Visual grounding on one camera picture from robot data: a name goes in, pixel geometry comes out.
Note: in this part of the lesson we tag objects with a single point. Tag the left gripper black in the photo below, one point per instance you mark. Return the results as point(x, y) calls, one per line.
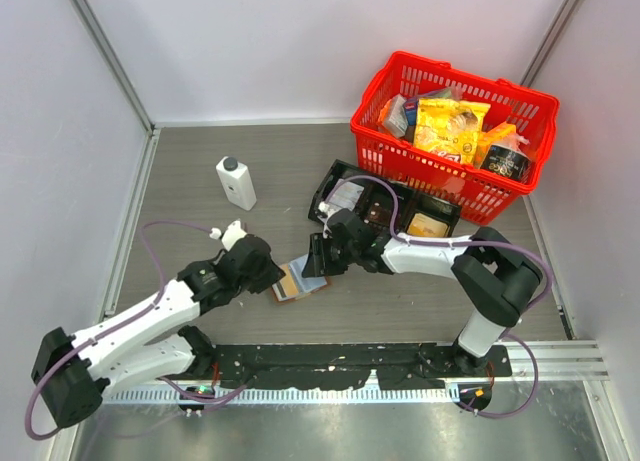
point(272, 274)

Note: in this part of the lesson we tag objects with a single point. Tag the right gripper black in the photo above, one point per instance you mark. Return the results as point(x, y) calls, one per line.
point(316, 265)

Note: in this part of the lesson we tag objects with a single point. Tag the brown leather card holder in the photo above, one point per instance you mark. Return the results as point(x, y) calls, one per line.
point(284, 267)

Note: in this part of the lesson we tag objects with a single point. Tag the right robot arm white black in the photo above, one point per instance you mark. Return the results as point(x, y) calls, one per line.
point(499, 278)

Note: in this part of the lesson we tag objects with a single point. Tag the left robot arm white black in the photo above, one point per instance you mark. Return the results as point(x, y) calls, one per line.
point(74, 373)

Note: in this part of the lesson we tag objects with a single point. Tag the card with black stripe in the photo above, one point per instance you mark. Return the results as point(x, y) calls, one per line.
point(287, 290)

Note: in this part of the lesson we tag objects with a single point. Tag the white cards stack in tray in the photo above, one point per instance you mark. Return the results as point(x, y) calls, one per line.
point(346, 196)

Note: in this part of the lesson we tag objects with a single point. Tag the brown cards stack in tray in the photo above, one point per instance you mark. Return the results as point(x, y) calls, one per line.
point(380, 213)

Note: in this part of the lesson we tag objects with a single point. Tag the yellow cards stack in tray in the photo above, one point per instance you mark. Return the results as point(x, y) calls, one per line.
point(423, 225)

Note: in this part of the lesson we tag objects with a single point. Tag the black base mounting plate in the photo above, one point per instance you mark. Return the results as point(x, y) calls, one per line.
point(339, 367)

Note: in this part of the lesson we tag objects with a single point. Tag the white bottle grey cap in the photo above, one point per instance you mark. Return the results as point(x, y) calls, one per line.
point(236, 182)

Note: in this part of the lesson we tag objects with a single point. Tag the black compartment tray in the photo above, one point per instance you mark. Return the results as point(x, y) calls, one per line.
point(410, 200)

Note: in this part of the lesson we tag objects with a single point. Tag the grey carton box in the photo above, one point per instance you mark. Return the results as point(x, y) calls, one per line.
point(392, 119)

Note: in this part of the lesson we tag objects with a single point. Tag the red plastic shopping basket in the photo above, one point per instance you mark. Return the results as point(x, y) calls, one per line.
point(481, 195)

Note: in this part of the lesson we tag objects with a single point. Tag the yellow snack bag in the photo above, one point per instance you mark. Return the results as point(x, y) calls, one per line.
point(448, 128)

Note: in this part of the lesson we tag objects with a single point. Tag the black round can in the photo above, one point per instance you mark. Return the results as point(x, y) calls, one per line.
point(506, 162)

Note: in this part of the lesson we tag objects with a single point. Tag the orange snack packet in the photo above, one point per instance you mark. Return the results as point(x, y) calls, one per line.
point(486, 139)

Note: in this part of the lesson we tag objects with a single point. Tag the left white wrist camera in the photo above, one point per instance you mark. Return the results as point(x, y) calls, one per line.
point(230, 235)

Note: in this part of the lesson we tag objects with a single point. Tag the white slotted cable duct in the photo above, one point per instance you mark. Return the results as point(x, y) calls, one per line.
point(161, 393)

